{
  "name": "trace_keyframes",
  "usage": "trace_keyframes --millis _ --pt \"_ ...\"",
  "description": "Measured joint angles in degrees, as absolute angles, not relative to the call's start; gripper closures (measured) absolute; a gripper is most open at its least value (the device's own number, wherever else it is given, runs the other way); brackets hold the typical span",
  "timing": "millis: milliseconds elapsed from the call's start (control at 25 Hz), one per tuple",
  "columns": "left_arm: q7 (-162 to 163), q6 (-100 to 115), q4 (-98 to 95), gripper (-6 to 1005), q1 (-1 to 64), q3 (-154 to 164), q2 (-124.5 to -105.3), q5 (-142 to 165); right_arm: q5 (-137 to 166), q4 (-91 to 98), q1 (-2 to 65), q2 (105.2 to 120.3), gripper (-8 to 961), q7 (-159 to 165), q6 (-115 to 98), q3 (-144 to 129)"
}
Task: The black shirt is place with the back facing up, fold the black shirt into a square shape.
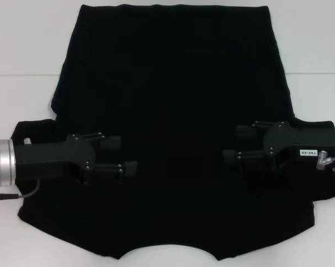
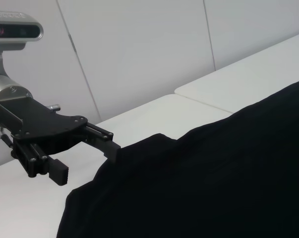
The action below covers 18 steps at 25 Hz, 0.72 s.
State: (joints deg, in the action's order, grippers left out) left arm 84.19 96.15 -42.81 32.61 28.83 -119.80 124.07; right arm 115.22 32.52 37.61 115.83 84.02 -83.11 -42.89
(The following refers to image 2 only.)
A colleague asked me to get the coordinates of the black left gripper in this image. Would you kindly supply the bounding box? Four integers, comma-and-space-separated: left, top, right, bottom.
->
0, 95, 122, 187

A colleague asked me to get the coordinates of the black t-shirt with white lettering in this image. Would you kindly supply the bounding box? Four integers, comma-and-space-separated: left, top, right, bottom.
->
56, 77, 299, 238

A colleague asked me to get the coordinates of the silver left arm cable connector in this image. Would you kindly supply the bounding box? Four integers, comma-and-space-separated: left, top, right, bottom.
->
0, 124, 10, 142

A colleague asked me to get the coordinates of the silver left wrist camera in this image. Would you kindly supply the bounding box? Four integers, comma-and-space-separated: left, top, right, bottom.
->
0, 9, 44, 75

